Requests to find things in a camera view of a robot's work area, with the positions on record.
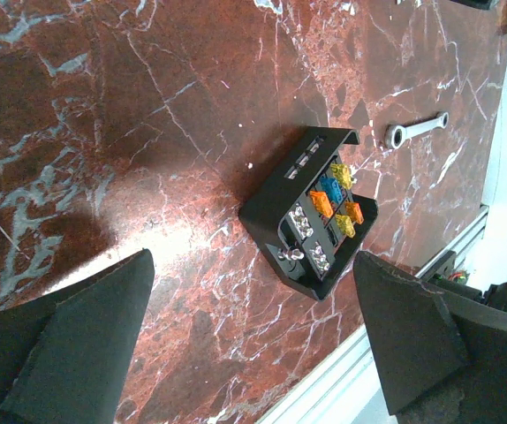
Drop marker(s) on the silver wrench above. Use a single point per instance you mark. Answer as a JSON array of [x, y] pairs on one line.
[[397, 135]]

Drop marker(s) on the yellow fuse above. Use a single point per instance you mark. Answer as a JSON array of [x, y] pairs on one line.
[[342, 174], [345, 225]]

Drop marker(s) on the blue fuse in box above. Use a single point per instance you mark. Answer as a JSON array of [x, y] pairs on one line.
[[333, 189]]

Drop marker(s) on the aluminium mounting rail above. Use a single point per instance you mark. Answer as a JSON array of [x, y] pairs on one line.
[[336, 391]]

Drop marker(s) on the yellow fuse in box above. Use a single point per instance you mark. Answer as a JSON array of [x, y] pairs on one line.
[[342, 174]]

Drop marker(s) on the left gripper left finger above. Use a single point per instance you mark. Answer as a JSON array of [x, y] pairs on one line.
[[64, 357]]

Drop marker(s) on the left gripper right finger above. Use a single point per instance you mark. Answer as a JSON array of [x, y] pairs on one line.
[[440, 349]]

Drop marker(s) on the orange fuse in box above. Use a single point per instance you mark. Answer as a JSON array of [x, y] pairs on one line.
[[321, 203]]

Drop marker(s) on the small orange fuse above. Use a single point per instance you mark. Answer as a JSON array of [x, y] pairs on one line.
[[353, 210]]

